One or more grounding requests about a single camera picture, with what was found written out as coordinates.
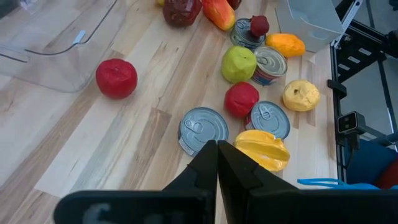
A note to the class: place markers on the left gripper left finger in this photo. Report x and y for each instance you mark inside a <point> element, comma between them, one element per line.
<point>202,174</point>

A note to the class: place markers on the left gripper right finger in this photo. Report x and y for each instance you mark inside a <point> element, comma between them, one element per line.
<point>236,174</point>

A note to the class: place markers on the yellow star fruit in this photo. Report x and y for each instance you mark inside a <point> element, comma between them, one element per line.
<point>264,149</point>

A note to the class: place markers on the grey label tin can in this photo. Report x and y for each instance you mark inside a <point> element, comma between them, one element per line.
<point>202,127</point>

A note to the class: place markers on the red apple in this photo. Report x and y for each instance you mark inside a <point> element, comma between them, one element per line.
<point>241,100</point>

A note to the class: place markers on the yellow pear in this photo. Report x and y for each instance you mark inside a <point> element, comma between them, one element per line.
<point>301,96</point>

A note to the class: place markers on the green apple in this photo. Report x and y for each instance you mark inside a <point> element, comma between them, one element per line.
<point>238,64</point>

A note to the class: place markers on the blue red label tin can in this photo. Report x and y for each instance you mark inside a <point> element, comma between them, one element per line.
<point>271,63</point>

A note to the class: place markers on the red tomato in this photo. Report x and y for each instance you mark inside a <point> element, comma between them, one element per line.
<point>116,79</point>

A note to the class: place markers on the orange yellow mango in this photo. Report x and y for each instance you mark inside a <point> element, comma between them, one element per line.
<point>286,45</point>

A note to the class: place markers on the green label tin can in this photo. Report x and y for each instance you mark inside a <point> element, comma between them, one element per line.
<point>241,35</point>

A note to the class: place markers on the small dark red beet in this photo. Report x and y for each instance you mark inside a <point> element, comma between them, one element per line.
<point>259,26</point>

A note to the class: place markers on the blue object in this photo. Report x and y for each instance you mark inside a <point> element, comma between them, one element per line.
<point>370,161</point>

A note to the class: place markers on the red round object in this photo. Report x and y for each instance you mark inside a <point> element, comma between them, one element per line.
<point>390,177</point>

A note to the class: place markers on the grey plastic bin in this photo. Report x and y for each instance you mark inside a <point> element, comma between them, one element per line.
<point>308,21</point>

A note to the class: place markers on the clear shallow plastic bin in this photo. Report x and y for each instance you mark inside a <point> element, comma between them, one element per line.
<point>62,71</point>

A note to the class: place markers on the small black camera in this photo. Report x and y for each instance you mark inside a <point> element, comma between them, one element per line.
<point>351,123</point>

